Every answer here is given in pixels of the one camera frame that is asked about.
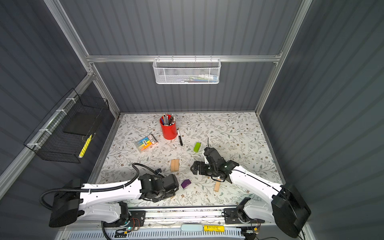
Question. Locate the black marker pen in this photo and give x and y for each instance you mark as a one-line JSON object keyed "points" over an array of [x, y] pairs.
{"points": [[180, 137]]}

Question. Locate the purple block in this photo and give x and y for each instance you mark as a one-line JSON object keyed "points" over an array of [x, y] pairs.
{"points": [[186, 183]]}

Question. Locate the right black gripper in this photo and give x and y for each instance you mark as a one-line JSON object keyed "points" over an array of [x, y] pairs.
{"points": [[201, 170]]}

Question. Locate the yellow marker in basket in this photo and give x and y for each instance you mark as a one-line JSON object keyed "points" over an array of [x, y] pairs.
{"points": [[85, 146]]}

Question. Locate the markers in white basket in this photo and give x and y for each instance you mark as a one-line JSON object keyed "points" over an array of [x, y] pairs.
{"points": [[200, 79]]}

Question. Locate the wood block numbered 72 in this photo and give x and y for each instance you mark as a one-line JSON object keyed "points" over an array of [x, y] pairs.
{"points": [[173, 165]]}

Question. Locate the black wire basket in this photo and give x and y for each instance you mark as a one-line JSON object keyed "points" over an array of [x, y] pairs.
{"points": [[62, 137]]}

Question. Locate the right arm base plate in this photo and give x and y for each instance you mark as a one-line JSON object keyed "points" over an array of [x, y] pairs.
{"points": [[232, 216]]}

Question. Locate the green block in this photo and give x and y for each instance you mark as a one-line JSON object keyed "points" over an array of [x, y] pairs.
{"points": [[197, 147]]}

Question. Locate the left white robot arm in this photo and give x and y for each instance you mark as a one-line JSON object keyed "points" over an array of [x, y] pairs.
{"points": [[107, 202]]}

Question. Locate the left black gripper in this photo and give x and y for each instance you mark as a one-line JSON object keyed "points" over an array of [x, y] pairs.
{"points": [[171, 194]]}

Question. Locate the red pen cup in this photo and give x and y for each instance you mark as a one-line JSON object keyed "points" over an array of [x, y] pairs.
{"points": [[169, 133]]}

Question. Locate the pens in cup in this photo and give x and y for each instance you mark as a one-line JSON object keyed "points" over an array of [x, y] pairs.
{"points": [[167, 120]]}

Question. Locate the colourful crayon box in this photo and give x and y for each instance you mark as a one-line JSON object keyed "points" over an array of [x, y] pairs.
{"points": [[146, 143]]}

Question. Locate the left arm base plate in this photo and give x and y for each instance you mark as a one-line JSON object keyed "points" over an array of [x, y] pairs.
{"points": [[129, 219]]}

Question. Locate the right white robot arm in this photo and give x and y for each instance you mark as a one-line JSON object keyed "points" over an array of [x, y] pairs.
{"points": [[283, 204]]}

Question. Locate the white wire basket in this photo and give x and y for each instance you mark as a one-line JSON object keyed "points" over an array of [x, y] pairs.
{"points": [[169, 72]]}

